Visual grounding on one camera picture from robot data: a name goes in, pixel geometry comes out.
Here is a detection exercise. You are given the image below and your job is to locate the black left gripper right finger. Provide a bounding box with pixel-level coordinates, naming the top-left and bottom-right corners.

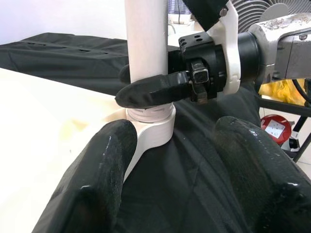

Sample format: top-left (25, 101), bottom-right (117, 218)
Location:
top-left (213, 115), bottom-right (311, 233)

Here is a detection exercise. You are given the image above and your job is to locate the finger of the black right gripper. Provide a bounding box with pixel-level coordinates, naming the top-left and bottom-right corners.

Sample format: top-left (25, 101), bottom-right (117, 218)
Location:
top-left (113, 71), bottom-right (193, 109)
top-left (118, 64), bottom-right (132, 85)

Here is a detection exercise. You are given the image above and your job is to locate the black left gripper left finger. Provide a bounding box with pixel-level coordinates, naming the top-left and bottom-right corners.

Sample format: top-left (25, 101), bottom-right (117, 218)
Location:
top-left (31, 119), bottom-right (138, 233)

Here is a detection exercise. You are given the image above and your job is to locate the white plastic table leg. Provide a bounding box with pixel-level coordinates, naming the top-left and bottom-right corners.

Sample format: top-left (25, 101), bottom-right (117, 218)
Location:
top-left (123, 0), bottom-right (177, 124)

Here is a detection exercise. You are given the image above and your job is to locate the white plastic table top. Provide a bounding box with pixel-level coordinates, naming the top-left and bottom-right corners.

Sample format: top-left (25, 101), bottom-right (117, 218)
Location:
top-left (0, 67), bottom-right (177, 233)

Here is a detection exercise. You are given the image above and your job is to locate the red round device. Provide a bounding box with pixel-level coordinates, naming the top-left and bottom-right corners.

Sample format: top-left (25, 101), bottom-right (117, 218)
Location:
top-left (260, 114), bottom-right (293, 147)

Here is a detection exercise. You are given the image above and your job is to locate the white standing fan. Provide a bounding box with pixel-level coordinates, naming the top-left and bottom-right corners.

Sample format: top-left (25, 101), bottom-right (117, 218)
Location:
top-left (228, 0), bottom-right (290, 34)

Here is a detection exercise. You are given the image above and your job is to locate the black metal stand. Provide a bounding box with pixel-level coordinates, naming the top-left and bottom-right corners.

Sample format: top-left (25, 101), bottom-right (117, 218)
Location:
top-left (257, 93), bottom-right (311, 164)

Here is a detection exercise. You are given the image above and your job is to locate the black cloth cover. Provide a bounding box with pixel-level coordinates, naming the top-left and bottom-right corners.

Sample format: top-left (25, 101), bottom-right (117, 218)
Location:
top-left (0, 33), bottom-right (311, 233)

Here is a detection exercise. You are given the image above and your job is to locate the yellow plastic bag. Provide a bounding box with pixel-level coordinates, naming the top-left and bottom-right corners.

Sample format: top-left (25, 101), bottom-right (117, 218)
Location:
top-left (258, 78), bottom-right (306, 107)

